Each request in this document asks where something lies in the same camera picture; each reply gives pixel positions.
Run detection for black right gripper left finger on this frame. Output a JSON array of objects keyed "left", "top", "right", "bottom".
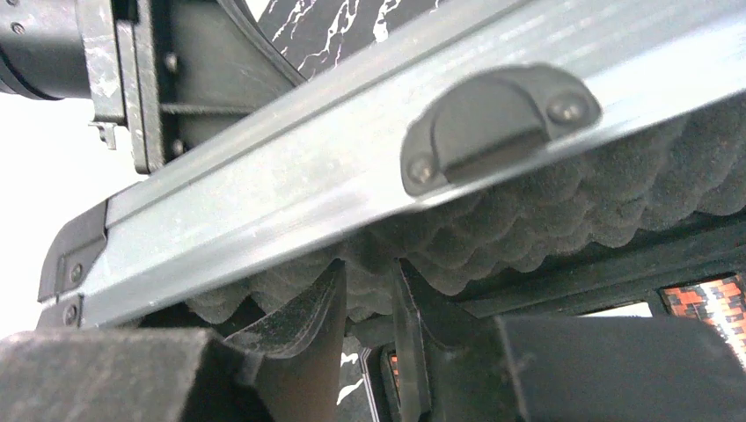
[{"left": 1, "top": 261, "right": 347, "bottom": 421}]

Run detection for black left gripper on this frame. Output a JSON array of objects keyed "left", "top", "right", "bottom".
[{"left": 1, "top": 1, "right": 304, "bottom": 174}]

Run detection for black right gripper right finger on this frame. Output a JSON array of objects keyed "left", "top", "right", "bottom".
[{"left": 392, "top": 260, "right": 745, "bottom": 421}]

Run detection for black foam-lined poker case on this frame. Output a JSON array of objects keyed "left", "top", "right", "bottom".
[{"left": 36, "top": 1, "right": 745, "bottom": 338}]

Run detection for red black chip stack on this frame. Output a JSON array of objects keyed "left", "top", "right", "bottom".
[{"left": 659, "top": 273, "right": 745, "bottom": 367}]

